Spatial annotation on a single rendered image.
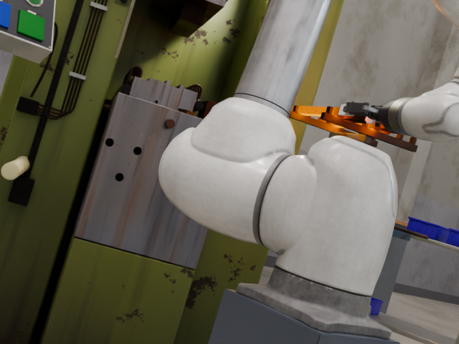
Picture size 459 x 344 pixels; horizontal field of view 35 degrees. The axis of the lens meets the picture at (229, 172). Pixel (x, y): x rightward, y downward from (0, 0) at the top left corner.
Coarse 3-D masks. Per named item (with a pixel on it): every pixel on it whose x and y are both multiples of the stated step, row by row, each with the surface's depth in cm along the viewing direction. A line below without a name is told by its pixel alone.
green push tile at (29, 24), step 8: (24, 16) 199; (32, 16) 201; (24, 24) 198; (32, 24) 200; (40, 24) 202; (16, 32) 197; (24, 32) 197; (32, 32) 199; (40, 32) 201; (40, 40) 200
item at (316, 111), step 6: (300, 108) 218; (306, 108) 215; (312, 108) 211; (318, 108) 208; (324, 108) 205; (336, 108) 199; (306, 114) 216; (312, 114) 212; (318, 114) 208; (336, 114) 198; (348, 120) 193; (354, 120) 189; (360, 120) 188
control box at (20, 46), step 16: (0, 0) 196; (16, 0) 200; (48, 0) 207; (16, 16) 198; (48, 16) 205; (0, 32) 193; (48, 32) 204; (0, 48) 200; (16, 48) 200; (32, 48) 200; (48, 48) 202
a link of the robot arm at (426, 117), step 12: (456, 84) 161; (420, 96) 163; (432, 96) 159; (444, 96) 156; (456, 96) 156; (408, 108) 163; (420, 108) 159; (432, 108) 156; (444, 108) 153; (456, 108) 153; (408, 120) 162; (420, 120) 158; (432, 120) 155; (444, 120) 153; (456, 120) 153; (408, 132) 166; (420, 132) 160; (432, 132) 157; (444, 132) 154; (456, 132) 154
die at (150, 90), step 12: (132, 84) 222; (144, 84) 223; (156, 84) 224; (168, 84) 224; (144, 96) 223; (156, 96) 224; (168, 96) 224; (180, 96) 226; (192, 96) 226; (180, 108) 225; (192, 108) 226
